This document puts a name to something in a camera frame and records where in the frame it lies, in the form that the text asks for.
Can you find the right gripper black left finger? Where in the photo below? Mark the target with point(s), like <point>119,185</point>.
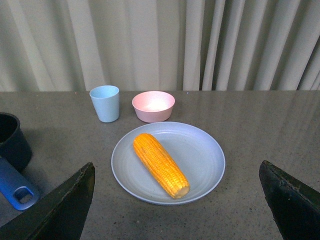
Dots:
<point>60,215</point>

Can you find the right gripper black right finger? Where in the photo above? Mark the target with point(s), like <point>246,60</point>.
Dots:
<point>295,206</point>

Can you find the yellow corn cob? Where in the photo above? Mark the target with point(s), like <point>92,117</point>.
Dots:
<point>161,165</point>

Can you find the dark blue saucepan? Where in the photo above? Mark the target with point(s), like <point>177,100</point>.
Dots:
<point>15,155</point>

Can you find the light blue plate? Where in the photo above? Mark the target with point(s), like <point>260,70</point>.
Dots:
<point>198,155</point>

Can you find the light blue cup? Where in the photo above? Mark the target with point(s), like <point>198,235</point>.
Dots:
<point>106,102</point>

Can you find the pink bowl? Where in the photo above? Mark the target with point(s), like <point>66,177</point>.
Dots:
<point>153,106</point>

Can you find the white curtain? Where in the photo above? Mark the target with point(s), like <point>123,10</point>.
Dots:
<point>139,45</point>

